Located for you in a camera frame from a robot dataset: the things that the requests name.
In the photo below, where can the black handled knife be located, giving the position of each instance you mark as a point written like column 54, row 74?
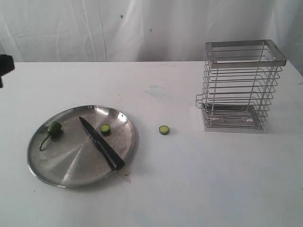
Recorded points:
column 112, row 158

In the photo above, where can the green chili pepper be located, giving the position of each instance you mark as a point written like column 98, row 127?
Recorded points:
column 54, row 128

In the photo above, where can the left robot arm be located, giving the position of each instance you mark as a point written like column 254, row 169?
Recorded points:
column 6, row 66

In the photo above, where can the round steel plate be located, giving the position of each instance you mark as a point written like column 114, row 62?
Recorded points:
column 72, row 159

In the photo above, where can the metal wire utensil rack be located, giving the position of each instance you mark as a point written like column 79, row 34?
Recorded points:
column 239, row 80

